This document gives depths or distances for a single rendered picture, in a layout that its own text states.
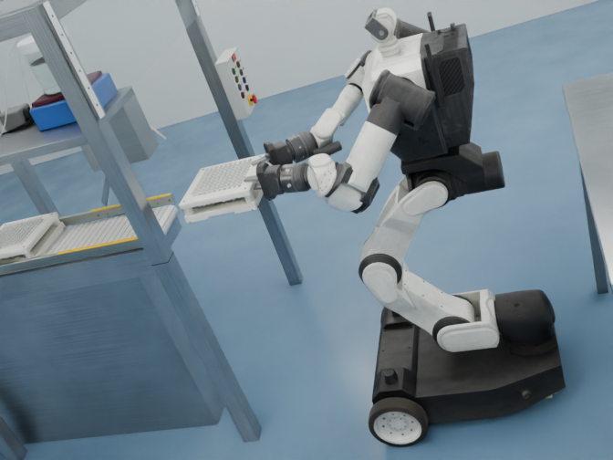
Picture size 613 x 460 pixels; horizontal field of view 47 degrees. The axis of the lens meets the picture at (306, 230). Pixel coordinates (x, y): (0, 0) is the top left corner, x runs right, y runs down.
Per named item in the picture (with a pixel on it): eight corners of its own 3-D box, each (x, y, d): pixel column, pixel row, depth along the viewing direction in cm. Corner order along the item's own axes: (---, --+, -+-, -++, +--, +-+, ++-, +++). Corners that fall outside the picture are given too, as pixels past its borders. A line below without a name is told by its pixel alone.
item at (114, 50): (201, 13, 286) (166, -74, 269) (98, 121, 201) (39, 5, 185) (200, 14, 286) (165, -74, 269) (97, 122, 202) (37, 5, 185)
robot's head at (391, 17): (400, 35, 200) (393, 5, 195) (399, 47, 191) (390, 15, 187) (379, 41, 202) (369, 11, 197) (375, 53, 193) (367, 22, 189)
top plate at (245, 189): (202, 172, 244) (200, 168, 243) (267, 158, 237) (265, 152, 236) (180, 210, 224) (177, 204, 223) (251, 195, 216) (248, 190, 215)
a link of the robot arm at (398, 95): (407, 141, 185) (431, 93, 183) (405, 140, 177) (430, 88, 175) (367, 121, 187) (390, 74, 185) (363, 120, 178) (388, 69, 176)
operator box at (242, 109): (257, 101, 315) (237, 47, 303) (249, 118, 302) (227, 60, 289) (245, 104, 317) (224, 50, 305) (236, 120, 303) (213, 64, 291)
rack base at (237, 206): (207, 185, 246) (205, 179, 245) (273, 171, 239) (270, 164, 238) (186, 223, 226) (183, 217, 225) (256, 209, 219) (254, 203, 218)
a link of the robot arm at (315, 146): (296, 129, 231) (327, 115, 234) (296, 145, 241) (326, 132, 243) (312, 156, 228) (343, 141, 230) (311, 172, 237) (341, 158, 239)
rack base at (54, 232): (66, 226, 267) (62, 221, 266) (35, 265, 247) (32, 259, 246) (13, 237, 275) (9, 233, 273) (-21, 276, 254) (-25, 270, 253)
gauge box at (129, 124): (159, 145, 247) (135, 93, 237) (149, 159, 238) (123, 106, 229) (105, 158, 254) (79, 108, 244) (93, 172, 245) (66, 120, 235)
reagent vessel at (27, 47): (97, 71, 227) (69, 15, 218) (77, 89, 215) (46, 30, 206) (57, 82, 232) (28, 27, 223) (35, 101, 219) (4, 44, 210)
